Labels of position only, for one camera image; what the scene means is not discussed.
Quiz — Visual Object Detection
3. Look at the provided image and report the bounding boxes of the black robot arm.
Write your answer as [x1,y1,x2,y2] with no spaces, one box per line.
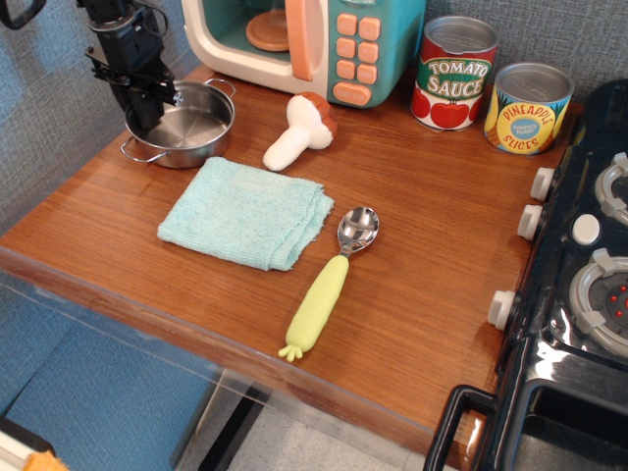
[78,1,181,130]

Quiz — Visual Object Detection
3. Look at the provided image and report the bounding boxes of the clear acrylic table barrier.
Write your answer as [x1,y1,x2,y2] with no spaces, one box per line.
[0,246,497,471]

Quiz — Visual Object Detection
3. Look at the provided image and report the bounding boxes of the black toy stove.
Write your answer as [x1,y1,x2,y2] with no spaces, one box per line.
[424,79,627,470]

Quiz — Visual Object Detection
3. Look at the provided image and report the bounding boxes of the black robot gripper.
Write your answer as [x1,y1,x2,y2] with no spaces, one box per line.
[85,19,180,130]

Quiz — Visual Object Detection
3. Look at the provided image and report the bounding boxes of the tomato sauce can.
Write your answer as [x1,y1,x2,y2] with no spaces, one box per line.
[411,15,498,131]

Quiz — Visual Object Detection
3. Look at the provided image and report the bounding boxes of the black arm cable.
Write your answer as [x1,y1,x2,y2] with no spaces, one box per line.
[0,0,46,31]

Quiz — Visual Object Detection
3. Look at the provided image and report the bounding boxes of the pineapple slices can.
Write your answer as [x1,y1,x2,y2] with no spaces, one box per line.
[484,62,574,156]

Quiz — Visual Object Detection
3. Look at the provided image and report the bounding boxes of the light blue folded cloth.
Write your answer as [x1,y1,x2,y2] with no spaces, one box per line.
[157,157,335,271]

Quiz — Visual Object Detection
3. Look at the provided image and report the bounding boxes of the silver steel pot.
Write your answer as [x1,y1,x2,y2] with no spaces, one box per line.
[120,78,236,169]

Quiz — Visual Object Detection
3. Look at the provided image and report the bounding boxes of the teal toy microwave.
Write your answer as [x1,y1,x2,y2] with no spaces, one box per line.
[183,0,426,109]

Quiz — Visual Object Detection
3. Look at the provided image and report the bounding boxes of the plush mushroom toy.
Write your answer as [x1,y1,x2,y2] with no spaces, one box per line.
[263,91,339,172]

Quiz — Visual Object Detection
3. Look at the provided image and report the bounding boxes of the spoon with yellow-green handle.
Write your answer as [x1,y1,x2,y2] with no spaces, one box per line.
[278,206,380,362]

